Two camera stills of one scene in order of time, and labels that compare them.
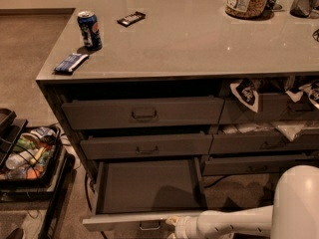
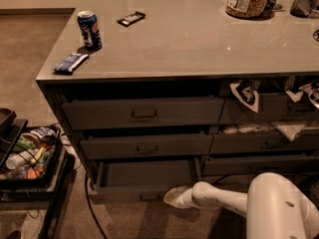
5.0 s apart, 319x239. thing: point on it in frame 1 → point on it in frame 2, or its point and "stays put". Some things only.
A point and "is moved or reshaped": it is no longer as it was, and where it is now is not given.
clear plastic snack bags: x=288 y=128 stays put
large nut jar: x=248 y=1 stays put
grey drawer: x=140 y=195 is moved or reshaped
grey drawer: x=273 y=109 stays put
